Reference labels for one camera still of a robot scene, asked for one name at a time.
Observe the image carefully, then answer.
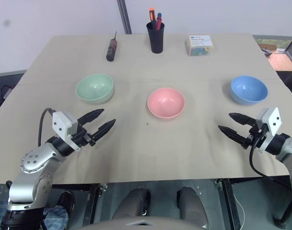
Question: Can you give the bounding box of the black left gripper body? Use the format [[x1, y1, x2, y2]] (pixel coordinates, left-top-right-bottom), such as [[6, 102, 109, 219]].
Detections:
[[71, 124, 97, 148]]

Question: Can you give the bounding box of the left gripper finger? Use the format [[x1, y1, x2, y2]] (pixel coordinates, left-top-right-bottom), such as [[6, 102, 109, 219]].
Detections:
[[77, 108, 105, 126], [91, 118, 117, 142]]

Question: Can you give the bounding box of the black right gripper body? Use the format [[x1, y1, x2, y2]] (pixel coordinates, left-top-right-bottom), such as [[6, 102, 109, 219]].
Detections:
[[246, 124, 269, 147]]

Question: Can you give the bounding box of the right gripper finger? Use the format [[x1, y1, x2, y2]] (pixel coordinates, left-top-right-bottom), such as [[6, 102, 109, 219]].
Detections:
[[228, 112, 257, 126], [218, 125, 250, 149]]

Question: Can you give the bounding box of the green bowl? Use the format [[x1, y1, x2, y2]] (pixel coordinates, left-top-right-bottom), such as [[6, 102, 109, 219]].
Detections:
[[75, 73, 115, 104]]

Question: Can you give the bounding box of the blue bowl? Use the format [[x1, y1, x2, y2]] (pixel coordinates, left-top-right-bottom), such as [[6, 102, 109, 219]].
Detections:
[[230, 75, 269, 105]]

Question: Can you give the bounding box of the black shoe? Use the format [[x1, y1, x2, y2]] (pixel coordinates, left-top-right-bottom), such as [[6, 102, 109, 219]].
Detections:
[[56, 191, 75, 214]]

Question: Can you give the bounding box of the black metal table leg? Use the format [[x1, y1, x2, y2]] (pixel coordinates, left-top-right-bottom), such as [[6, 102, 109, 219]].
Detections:
[[85, 184, 108, 227], [214, 178, 241, 230]]

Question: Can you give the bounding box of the red bowl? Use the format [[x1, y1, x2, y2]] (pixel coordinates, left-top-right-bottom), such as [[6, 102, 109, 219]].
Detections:
[[147, 87, 186, 120]]

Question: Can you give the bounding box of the brown cardboard box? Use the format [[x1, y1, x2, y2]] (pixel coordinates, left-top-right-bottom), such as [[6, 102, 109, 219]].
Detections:
[[257, 43, 278, 57]]

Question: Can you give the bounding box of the dark rounded left robot leg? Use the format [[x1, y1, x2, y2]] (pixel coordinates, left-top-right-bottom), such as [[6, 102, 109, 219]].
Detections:
[[112, 187, 152, 226]]

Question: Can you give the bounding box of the dark rounded robot leg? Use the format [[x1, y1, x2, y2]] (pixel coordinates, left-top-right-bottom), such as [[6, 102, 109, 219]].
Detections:
[[112, 187, 152, 226], [176, 186, 211, 229]]

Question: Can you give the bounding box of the dark rounded right robot leg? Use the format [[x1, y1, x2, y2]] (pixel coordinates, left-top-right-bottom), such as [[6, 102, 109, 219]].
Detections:
[[176, 186, 211, 229]]

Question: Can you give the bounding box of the clear box with blue label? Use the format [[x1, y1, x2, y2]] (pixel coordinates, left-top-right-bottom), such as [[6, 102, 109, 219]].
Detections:
[[185, 34, 214, 58]]

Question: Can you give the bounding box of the blue plaid cloth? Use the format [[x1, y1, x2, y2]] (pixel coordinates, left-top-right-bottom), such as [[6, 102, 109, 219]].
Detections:
[[0, 184, 69, 230]]

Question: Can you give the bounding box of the black plastic cup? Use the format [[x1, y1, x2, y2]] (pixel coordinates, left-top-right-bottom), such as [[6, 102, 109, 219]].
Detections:
[[146, 21, 166, 54]]

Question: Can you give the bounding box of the grey robot torso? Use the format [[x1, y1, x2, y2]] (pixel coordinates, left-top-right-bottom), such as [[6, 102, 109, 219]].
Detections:
[[80, 215, 205, 230]]

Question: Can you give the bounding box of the red and blue pen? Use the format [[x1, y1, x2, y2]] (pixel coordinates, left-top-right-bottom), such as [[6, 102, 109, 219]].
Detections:
[[155, 12, 163, 31]]

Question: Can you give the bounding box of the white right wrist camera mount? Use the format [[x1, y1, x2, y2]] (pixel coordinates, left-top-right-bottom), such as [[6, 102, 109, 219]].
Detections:
[[255, 107, 283, 153]]

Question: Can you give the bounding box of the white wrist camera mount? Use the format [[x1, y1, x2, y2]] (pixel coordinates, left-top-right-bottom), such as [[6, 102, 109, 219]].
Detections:
[[255, 107, 283, 153], [52, 111, 81, 152]]

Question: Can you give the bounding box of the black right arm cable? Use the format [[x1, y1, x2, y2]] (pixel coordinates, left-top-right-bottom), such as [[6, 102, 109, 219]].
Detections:
[[249, 136, 292, 186]]

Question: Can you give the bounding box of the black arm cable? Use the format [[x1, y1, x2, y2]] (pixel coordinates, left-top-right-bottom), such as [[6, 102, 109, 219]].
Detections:
[[249, 136, 292, 186], [37, 108, 56, 147]]

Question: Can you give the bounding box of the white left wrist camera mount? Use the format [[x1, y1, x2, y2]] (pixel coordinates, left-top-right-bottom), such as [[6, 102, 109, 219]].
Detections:
[[52, 111, 81, 152]]

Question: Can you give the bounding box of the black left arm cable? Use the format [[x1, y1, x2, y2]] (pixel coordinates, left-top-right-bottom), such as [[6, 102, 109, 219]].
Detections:
[[37, 108, 56, 147]]

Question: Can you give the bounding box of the thin white cable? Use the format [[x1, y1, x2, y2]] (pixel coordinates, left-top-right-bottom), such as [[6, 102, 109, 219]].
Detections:
[[233, 191, 246, 229]]

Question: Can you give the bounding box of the grey aluminium post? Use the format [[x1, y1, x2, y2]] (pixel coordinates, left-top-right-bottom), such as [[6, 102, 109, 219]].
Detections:
[[116, 0, 133, 35]]

